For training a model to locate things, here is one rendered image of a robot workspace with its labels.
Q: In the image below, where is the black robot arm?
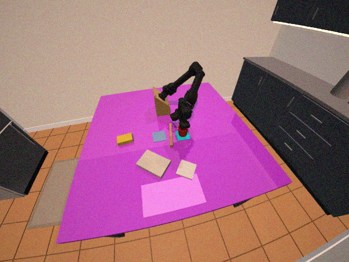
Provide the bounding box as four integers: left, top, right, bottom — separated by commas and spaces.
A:
158, 61, 205, 121

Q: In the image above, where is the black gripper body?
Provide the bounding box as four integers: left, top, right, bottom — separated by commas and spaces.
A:
175, 109, 190, 129

